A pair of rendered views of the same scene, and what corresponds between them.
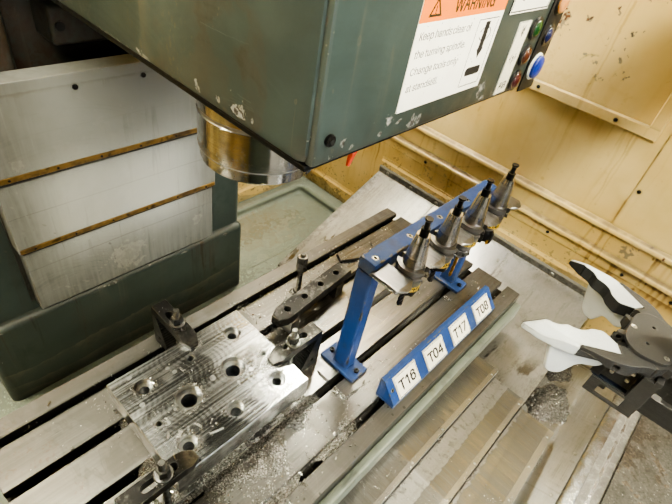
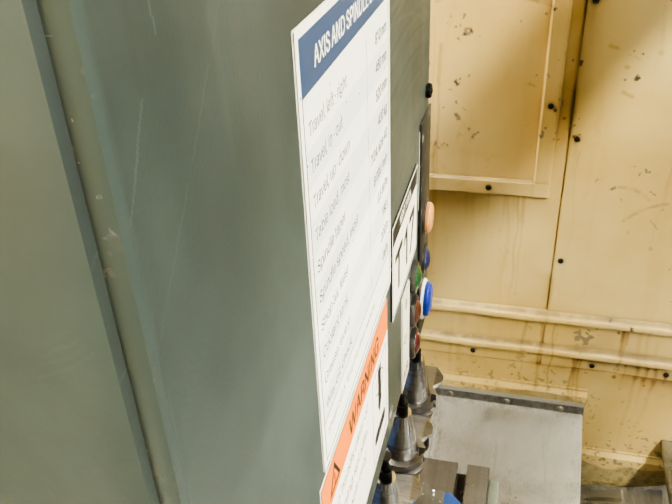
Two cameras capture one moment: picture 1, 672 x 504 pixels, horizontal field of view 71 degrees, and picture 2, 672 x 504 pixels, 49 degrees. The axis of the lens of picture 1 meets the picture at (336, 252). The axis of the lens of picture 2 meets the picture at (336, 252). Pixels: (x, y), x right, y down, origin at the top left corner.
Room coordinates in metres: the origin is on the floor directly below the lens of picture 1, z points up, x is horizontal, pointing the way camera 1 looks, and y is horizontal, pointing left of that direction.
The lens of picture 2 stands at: (0.21, 0.04, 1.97)
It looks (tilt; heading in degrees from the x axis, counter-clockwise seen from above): 31 degrees down; 340
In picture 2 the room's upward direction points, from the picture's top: 3 degrees counter-clockwise
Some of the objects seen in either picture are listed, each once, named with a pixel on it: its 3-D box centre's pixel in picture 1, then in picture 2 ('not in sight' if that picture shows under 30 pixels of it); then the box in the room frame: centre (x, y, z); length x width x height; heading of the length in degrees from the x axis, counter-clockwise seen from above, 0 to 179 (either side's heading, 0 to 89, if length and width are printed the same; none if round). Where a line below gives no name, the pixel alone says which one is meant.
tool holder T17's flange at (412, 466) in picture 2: (471, 224); (401, 455); (0.85, -0.27, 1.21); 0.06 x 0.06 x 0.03
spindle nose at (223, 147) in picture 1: (261, 113); not in sight; (0.56, 0.13, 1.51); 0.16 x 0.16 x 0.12
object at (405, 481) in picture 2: (458, 234); (393, 488); (0.81, -0.24, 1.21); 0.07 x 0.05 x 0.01; 54
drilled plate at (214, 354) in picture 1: (211, 388); not in sight; (0.49, 0.18, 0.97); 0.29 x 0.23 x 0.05; 144
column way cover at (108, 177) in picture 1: (121, 180); not in sight; (0.82, 0.49, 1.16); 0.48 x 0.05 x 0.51; 144
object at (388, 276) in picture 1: (394, 280); not in sight; (0.63, -0.11, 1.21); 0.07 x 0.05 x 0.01; 54
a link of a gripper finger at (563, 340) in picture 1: (561, 351); not in sight; (0.34, -0.25, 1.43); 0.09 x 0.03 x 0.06; 93
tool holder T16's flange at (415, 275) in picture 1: (412, 266); not in sight; (0.67, -0.15, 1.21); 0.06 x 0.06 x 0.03
